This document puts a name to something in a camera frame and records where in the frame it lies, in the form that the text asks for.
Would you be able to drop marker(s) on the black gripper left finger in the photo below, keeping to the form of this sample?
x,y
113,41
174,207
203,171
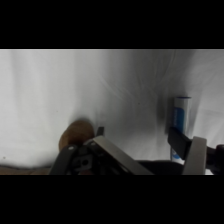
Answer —
x,y
106,153

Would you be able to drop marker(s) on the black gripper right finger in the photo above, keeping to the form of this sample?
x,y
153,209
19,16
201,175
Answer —
x,y
198,156

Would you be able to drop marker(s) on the blue pen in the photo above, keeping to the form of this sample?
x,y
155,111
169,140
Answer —
x,y
181,113

